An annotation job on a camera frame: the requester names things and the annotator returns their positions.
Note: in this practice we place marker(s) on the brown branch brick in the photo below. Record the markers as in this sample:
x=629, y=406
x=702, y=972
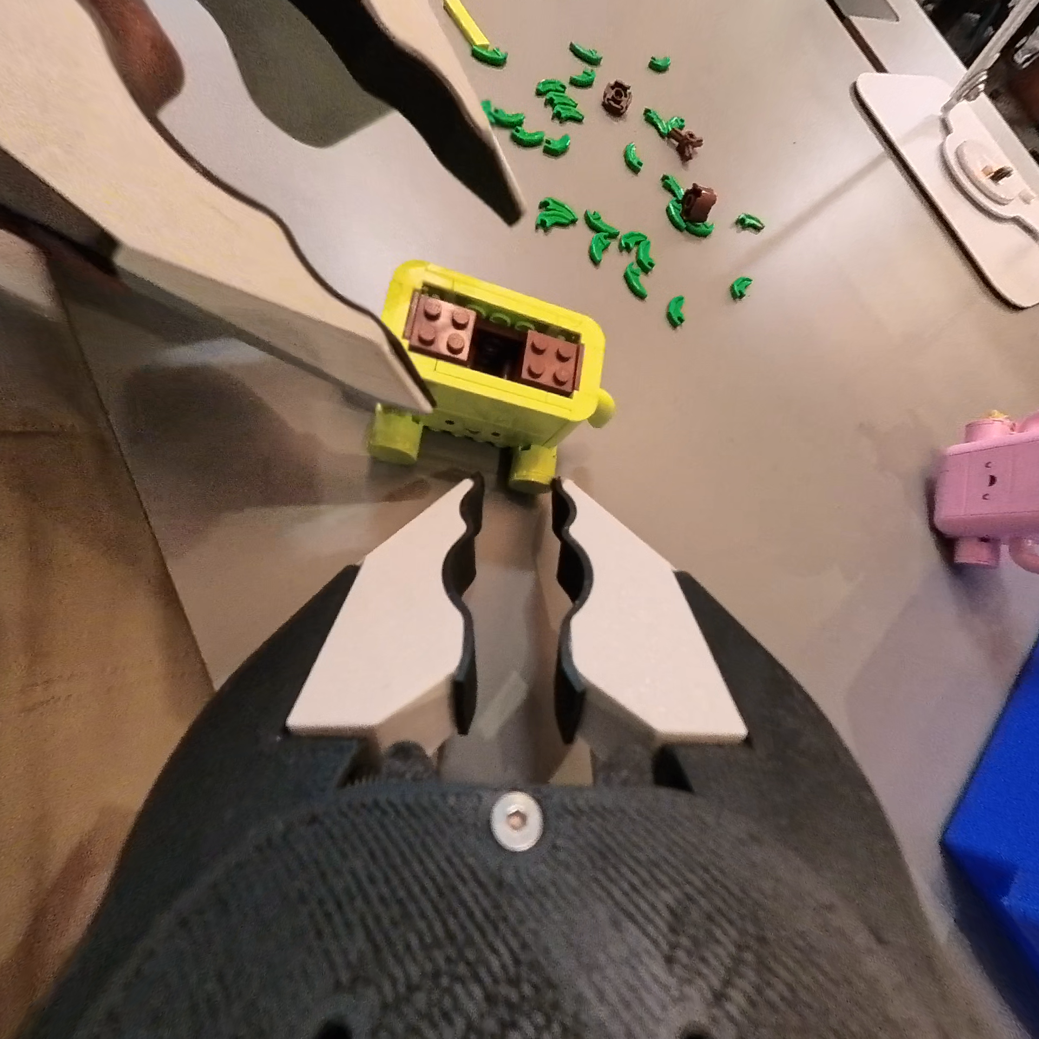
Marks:
x=688, y=140

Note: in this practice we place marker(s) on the blue plastic bin white tag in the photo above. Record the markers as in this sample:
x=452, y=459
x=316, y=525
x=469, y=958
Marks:
x=1006, y=828

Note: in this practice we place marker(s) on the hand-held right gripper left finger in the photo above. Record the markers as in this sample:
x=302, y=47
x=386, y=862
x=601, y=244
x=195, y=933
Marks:
x=381, y=649

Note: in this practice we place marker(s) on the scattered green leaf bricks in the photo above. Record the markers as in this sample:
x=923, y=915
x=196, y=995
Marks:
x=556, y=215

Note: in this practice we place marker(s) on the brown chunky brick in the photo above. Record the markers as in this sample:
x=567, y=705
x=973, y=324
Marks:
x=698, y=201

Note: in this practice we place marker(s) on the person's left hand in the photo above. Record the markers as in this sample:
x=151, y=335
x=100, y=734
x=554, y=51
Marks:
x=138, y=49

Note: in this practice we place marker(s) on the lime green toy brick figure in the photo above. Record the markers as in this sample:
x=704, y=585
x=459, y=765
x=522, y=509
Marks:
x=487, y=410

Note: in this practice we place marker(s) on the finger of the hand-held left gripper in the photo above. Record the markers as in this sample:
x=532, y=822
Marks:
x=284, y=65
x=162, y=211

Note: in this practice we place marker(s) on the white document stand base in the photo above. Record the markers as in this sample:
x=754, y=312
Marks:
x=917, y=138

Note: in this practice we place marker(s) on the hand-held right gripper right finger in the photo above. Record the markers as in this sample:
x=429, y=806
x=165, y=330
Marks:
x=649, y=649

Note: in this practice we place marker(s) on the yellow flat brick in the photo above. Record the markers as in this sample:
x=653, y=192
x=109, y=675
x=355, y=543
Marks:
x=467, y=20

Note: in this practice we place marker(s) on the pink brick pot with plant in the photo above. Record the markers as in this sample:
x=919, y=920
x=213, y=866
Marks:
x=986, y=487

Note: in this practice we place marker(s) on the dark brown round brick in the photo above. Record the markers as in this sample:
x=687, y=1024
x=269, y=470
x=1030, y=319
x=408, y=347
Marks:
x=618, y=96

